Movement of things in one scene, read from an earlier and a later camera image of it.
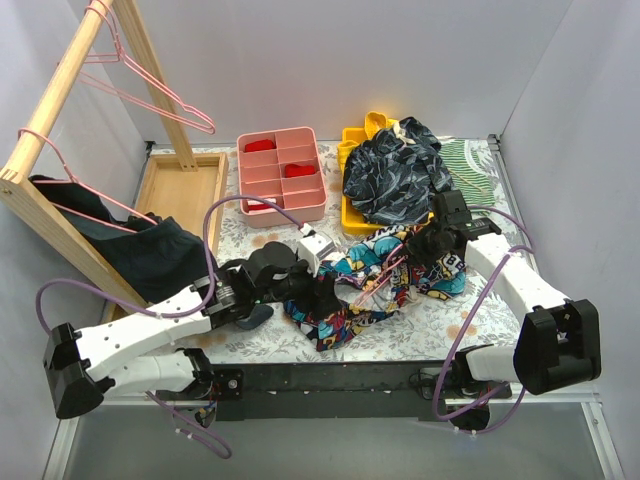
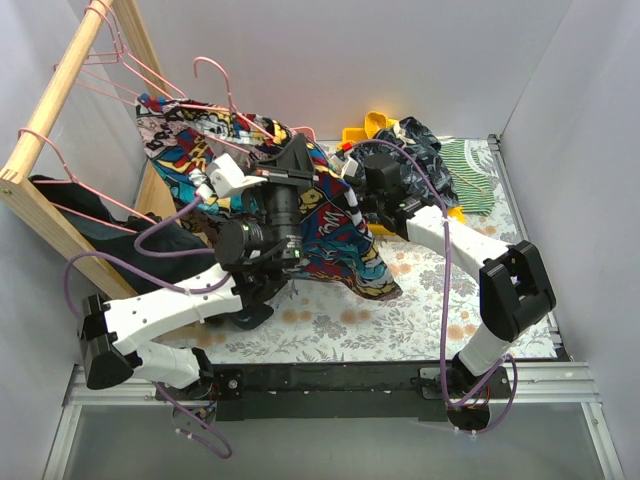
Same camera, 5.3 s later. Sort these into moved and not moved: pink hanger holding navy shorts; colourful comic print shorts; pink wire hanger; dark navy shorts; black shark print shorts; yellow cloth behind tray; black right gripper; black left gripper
Moved: pink wire hanger; black right gripper; black left gripper; colourful comic print shorts
Not moved: pink hanger holding navy shorts; black shark print shorts; yellow cloth behind tray; dark navy shorts
